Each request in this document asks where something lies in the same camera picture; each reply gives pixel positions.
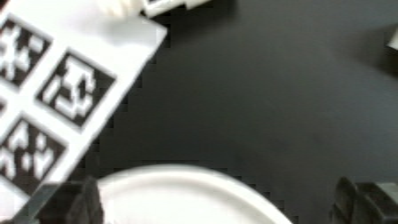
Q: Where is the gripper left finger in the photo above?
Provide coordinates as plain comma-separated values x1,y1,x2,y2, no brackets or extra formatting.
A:
11,177,103,224

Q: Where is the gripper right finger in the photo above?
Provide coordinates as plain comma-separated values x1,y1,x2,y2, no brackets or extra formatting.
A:
329,177,398,224

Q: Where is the white round table top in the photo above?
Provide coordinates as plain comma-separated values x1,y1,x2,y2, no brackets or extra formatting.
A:
98,164,293,224

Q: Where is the white cylindrical table leg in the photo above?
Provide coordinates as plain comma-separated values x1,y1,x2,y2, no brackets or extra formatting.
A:
96,0,212,18

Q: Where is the white marker sheet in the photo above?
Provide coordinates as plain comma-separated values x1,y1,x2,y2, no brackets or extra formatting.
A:
0,0,167,220

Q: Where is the white right fence bar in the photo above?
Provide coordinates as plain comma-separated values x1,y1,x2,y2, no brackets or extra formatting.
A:
388,29,398,50

